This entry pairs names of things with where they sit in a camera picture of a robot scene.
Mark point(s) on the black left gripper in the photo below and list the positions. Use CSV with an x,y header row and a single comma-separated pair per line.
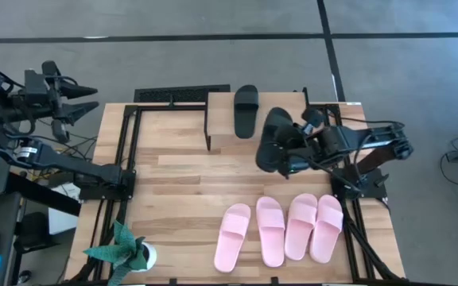
x,y
38,87

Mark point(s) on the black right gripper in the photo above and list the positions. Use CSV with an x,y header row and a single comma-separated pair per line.
x,y
318,147

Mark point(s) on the black foam slide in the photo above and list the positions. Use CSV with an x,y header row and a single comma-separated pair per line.
x,y
246,119
268,155

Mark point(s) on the pink foam slide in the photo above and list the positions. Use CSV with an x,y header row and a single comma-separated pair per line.
x,y
270,230
300,226
326,230
231,238

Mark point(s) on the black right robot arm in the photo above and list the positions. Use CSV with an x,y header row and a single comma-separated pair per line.
x,y
372,137

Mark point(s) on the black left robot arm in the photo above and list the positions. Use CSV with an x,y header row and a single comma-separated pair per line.
x,y
74,165

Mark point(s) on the black perforated floor grille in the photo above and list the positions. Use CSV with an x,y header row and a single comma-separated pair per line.
x,y
173,94

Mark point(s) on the white box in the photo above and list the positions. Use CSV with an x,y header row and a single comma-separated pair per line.
x,y
64,222

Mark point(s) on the black stool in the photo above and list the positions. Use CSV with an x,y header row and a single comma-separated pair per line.
x,y
34,232

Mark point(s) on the green plant in white pot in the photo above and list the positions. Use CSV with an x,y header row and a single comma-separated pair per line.
x,y
125,250

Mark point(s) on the black caster wheel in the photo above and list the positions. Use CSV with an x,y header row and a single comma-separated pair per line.
x,y
24,277

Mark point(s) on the wooden shelf with black frame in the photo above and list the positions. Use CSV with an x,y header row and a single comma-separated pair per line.
x,y
221,119

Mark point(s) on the black aluminium rig frame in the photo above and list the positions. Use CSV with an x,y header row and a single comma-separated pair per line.
x,y
157,107

